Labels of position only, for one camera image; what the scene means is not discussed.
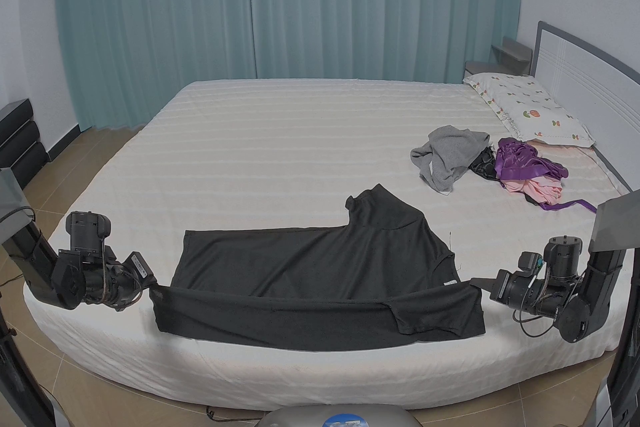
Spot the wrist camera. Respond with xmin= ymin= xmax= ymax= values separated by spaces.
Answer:
xmin=124 ymin=251 xmax=155 ymax=283
xmin=517 ymin=251 xmax=544 ymax=275

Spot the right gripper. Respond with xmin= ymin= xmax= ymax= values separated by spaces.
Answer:
xmin=491 ymin=271 xmax=546 ymax=311

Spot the pink garment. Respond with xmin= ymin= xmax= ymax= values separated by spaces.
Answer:
xmin=500 ymin=176 xmax=563 ymax=205

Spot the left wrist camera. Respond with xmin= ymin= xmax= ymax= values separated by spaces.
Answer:
xmin=124 ymin=251 xmax=155 ymax=283

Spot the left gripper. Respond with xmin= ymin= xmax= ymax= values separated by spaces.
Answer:
xmin=82 ymin=265 xmax=151 ymax=308

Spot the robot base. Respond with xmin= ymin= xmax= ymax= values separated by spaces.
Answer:
xmin=255 ymin=405 xmax=421 ymax=427

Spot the grey bedside table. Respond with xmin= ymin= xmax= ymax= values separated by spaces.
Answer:
xmin=464 ymin=36 xmax=533 ymax=76

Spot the purple garment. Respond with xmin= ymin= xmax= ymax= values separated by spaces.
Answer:
xmin=495 ymin=137 xmax=598 ymax=214

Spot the white printed pillow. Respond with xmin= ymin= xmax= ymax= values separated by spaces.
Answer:
xmin=462 ymin=72 xmax=596 ymax=148

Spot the grey garment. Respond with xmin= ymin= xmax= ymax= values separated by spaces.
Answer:
xmin=410 ymin=125 xmax=492 ymax=194

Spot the black patterned garment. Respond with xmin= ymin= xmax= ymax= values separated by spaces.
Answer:
xmin=469 ymin=147 xmax=498 ymax=180

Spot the black cable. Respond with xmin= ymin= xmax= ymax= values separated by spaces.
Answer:
xmin=514 ymin=307 xmax=558 ymax=338
xmin=205 ymin=406 xmax=261 ymax=422

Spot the black T-shirt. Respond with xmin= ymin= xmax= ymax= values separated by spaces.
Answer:
xmin=149 ymin=183 xmax=487 ymax=352

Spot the bed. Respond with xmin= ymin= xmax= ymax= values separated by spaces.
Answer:
xmin=22 ymin=21 xmax=640 ymax=411

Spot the black chest of drawers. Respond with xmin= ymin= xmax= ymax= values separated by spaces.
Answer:
xmin=0 ymin=99 xmax=50 ymax=190

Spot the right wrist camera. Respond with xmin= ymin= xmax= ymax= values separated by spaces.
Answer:
xmin=517 ymin=251 xmax=544 ymax=275

